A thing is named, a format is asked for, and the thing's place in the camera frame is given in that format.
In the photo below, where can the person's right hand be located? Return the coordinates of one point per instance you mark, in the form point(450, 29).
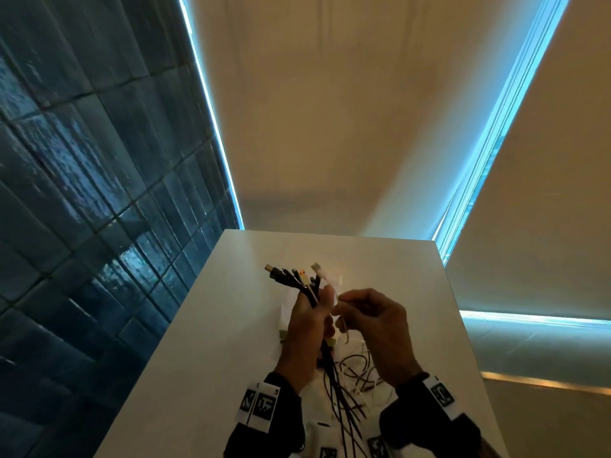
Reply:
point(384, 336)

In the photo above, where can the white paper with green tab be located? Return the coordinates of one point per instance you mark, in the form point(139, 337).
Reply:
point(285, 314)

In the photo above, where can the white sheet with black markers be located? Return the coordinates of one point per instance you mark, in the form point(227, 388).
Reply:
point(334, 438)

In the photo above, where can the person's right forearm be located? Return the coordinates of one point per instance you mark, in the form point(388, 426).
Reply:
point(425, 424)

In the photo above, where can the person's right thumb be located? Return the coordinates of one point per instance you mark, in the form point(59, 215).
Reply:
point(344, 313)

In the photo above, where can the person's left forearm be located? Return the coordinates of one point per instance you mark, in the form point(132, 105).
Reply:
point(274, 424)

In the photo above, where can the beige roller blind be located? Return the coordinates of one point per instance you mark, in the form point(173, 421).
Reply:
point(343, 114)
point(549, 195)

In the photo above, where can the white wrist band with markers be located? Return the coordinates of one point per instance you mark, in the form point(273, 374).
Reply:
point(260, 406)
point(443, 394)

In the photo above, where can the person's left hand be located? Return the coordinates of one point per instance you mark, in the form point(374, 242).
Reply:
point(305, 333)

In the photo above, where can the person's left thumb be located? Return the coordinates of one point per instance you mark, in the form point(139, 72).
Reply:
point(327, 300)

